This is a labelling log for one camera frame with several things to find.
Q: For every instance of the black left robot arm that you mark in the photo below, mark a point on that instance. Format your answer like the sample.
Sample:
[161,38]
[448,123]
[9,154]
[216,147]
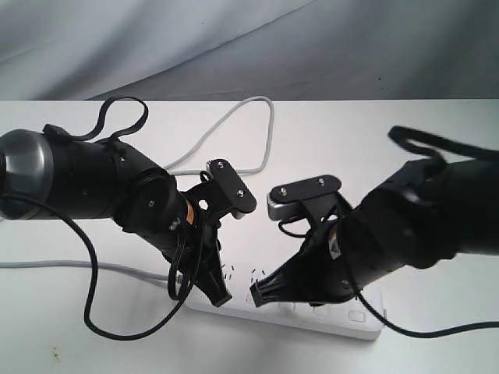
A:
[88,181]

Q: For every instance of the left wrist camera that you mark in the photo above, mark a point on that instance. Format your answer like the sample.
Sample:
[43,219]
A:
[239,200]

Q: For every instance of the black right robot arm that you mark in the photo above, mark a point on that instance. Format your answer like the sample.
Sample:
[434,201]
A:
[422,214]

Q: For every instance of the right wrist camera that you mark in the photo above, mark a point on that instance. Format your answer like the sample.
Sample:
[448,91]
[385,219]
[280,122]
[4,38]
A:
[309,198]

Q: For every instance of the white five-outlet power strip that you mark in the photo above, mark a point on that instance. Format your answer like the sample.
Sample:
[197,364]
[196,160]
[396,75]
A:
[350,319]

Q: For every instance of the grey backdrop cloth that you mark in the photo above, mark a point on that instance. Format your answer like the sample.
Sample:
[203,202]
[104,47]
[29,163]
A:
[230,50]

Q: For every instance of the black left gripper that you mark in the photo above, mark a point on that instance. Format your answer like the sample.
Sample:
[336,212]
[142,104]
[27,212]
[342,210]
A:
[196,250]

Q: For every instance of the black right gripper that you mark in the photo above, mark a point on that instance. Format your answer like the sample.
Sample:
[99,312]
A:
[313,275]

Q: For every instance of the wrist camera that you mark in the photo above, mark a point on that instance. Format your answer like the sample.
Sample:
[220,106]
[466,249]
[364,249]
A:
[309,198]
[239,200]

